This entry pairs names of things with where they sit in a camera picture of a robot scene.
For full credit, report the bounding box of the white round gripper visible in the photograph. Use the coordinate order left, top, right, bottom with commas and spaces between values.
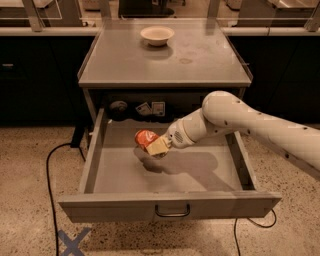
146, 111, 208, 156

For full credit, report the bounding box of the red coke can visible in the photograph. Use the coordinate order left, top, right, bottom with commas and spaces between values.
135, 130, 160, 153

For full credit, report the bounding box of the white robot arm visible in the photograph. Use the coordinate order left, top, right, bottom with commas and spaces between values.
146, 91, 320, 180

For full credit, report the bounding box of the open grey top drawer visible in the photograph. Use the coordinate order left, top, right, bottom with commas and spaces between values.
59, 110, 281, 223

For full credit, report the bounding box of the black round device with labels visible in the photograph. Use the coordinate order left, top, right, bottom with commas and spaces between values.
106, 101, 174, 123

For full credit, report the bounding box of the grey metal cabinet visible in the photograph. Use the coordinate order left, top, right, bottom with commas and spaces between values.
78, 18, 252, 118

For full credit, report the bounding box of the white ceramic bowl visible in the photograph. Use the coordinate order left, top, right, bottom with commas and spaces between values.
140, 26, 175, 47

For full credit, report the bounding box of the blue tape cross mark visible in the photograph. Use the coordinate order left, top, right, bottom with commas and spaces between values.
58, 227, 91, 256

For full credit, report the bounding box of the metal drawer handle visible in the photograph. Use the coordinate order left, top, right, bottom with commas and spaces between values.
155, 204, 191, 218

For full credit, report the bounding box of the black cable on left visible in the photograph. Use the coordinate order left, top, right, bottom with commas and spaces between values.
45, 142, 87, 256

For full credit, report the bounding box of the black cable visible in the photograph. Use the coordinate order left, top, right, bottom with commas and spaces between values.
233, 208, 278, 256
45, 142, 87, 256

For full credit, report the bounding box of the black cable on right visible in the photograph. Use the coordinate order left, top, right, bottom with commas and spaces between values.
233, 208, 278, 256

